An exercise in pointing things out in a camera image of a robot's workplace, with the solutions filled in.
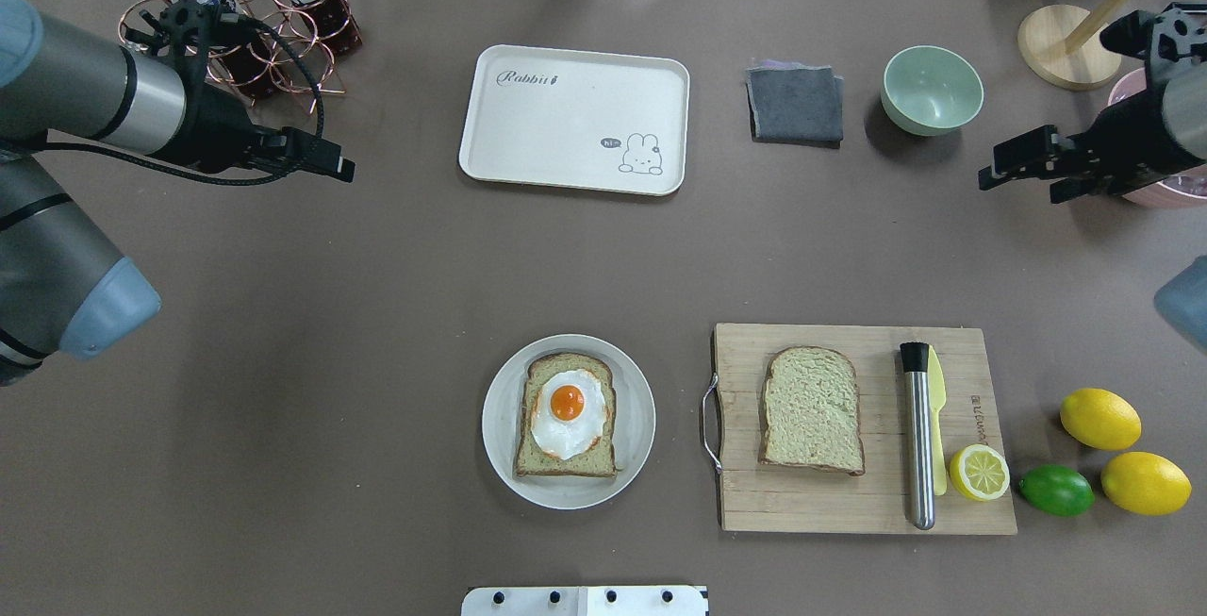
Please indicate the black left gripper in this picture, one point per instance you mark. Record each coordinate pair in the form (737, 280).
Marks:
(213, 131)

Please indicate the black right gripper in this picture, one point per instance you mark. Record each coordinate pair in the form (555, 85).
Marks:
(1130, 143)

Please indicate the plain bread slice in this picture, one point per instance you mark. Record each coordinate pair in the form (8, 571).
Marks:
(810, 412)

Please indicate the white round plate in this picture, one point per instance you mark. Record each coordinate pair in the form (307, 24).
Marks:
(634, 435)

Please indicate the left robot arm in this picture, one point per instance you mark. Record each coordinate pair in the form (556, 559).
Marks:
(64, 285)

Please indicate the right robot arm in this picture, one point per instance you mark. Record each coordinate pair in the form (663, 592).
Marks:
(1138, 142)

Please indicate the cream rabbit tray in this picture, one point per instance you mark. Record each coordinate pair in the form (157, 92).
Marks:
(577, 119)

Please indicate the mint green bowl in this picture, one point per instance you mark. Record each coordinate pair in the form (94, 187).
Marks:
(930, 91)

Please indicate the tea bottle front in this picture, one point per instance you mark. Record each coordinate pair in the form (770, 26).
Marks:
(242, 53)

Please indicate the wooden mug stand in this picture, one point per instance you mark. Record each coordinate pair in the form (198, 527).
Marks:
(1061, 44)

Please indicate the pink bowl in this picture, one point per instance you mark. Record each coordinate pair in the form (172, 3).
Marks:
(1183, 190)

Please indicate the grey folded cloth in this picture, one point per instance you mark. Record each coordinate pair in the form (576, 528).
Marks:
(791, 102)

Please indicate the yellow plastic knife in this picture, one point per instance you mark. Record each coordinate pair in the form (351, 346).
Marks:
(938, 399)

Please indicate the yellow lemon upper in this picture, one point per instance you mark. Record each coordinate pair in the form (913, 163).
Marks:
(1100, 419)

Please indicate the yellow lemon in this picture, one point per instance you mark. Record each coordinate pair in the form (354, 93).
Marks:
(1100, 419)
(1145, 483)

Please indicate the half lemon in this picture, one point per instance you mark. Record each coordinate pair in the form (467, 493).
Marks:
(979, 472)

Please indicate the green lime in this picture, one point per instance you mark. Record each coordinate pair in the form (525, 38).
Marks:
(1057, 490)

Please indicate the yellow lemon lower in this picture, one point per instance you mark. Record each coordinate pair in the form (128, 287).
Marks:
(1145, 483)

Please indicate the fried egg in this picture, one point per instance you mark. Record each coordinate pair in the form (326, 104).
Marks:
(570, 414)

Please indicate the bread slice with egg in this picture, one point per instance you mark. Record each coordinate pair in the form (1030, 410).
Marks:
(599, 461)

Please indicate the bamboo cutting board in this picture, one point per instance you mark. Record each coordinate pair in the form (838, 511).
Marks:
(767, 498)

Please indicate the copper wire bottle rack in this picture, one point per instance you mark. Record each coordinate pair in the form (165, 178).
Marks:
(298, 61)

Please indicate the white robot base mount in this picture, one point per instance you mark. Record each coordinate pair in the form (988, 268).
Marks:
(588, 600)

